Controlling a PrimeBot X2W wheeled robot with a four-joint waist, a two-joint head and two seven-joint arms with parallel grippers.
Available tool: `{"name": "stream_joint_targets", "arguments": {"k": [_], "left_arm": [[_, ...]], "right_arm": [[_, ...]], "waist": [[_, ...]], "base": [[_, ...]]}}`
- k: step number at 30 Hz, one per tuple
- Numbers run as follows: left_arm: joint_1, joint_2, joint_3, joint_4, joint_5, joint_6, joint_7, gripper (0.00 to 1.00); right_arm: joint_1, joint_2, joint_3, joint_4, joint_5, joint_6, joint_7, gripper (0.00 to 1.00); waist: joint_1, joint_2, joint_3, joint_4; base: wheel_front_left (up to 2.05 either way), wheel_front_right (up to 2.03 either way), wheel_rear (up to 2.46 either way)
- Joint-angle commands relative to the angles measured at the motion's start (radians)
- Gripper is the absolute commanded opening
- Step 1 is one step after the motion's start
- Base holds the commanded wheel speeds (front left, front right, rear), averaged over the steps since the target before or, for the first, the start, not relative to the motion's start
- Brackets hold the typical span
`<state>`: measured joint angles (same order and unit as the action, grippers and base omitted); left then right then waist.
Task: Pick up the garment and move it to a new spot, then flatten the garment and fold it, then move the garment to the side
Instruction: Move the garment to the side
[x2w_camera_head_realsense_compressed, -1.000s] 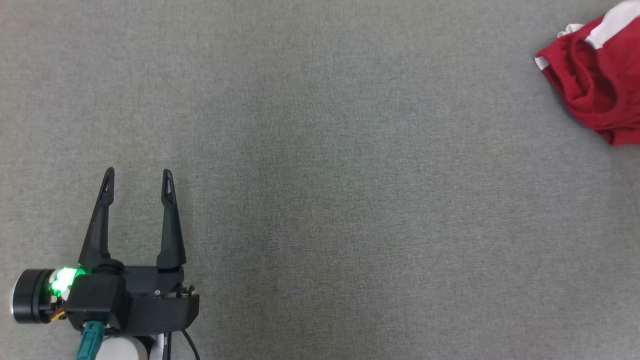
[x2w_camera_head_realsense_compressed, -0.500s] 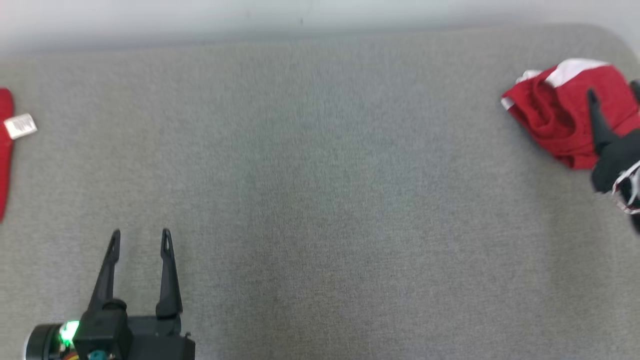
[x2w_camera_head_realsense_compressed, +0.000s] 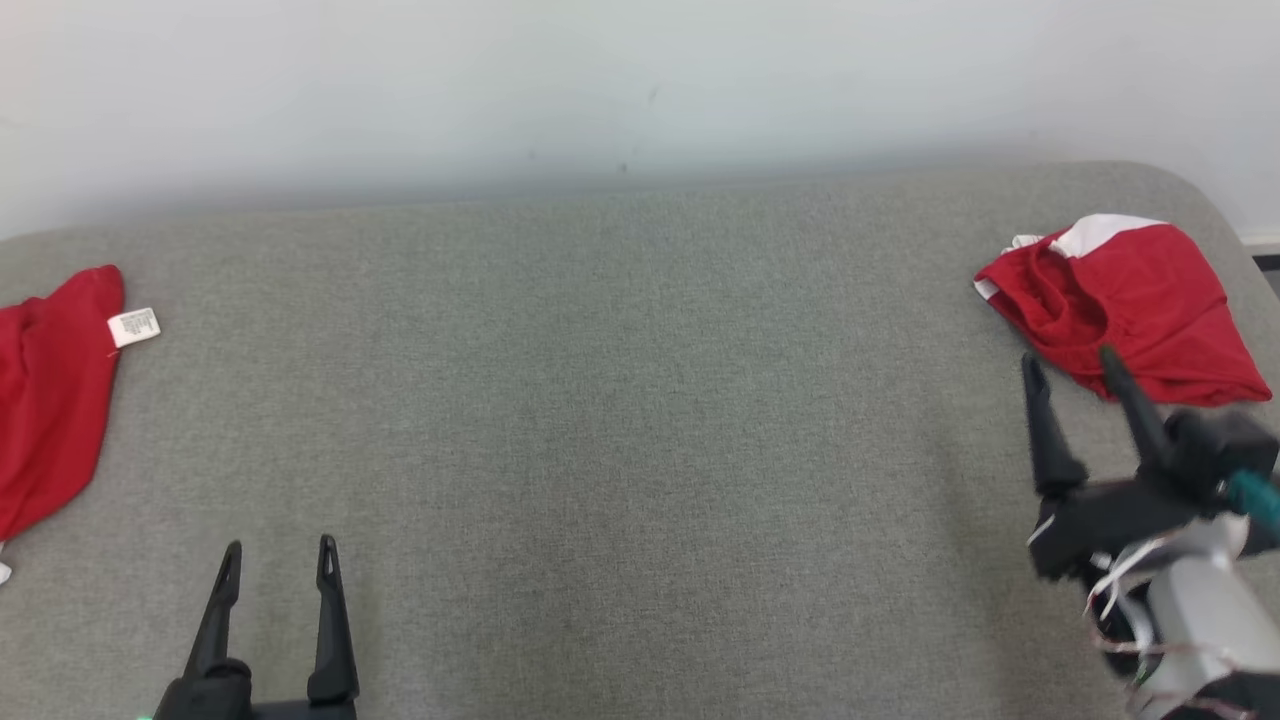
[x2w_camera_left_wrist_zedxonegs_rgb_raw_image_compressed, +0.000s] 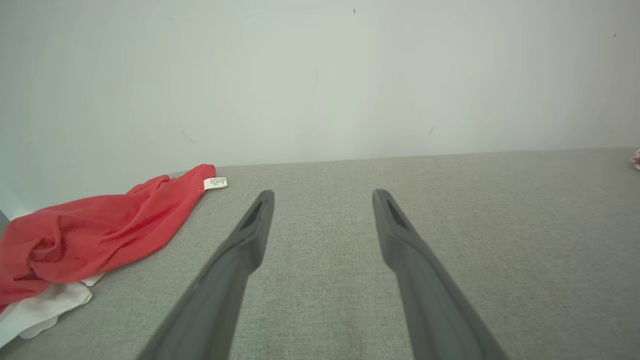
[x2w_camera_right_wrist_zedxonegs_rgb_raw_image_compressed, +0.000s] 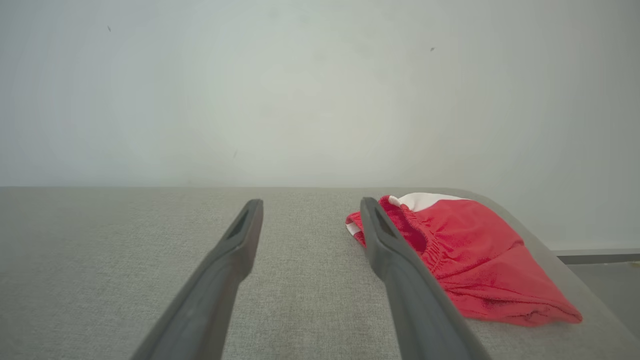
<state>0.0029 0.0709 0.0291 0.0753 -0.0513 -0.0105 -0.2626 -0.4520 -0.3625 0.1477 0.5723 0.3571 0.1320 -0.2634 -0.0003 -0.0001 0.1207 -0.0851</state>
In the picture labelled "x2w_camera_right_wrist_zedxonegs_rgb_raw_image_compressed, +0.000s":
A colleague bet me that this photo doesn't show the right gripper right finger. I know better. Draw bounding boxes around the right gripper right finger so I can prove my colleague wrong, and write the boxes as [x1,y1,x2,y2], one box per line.
[360,196,493,360]

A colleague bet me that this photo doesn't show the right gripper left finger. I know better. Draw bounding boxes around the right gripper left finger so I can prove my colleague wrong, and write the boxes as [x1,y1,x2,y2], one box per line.
[131,198,264,360]

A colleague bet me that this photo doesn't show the red shorts with white stripe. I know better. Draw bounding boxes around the red shorts with white stripe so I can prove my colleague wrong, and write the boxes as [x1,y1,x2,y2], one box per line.
[345,192,583,327]

